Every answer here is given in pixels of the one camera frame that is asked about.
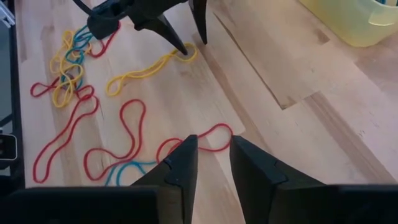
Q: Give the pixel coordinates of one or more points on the yellow translucent plastic bin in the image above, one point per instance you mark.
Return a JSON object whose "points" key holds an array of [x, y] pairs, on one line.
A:
{"points": [[342, 21]]}

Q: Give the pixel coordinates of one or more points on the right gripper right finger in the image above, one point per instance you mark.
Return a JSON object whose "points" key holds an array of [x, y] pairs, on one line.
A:
{"points": [[311, 205]]}

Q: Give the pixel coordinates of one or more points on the yellow rubber band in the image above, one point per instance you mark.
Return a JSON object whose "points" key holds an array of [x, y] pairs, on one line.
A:
{"points": [[140, 74], [55, 101], [53, 62]]}

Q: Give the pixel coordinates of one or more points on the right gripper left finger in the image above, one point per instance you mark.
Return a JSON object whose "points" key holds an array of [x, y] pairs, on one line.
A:
{"points": [[93, 205]]}

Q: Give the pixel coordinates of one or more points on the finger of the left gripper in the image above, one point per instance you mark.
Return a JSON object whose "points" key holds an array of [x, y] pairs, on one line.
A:
{"points": [[200, 15], [164, 31]]}

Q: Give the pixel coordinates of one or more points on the blue rubber band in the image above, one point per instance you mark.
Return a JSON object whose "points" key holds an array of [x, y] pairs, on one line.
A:
{"points": [[133, 162], [77, 39]]}

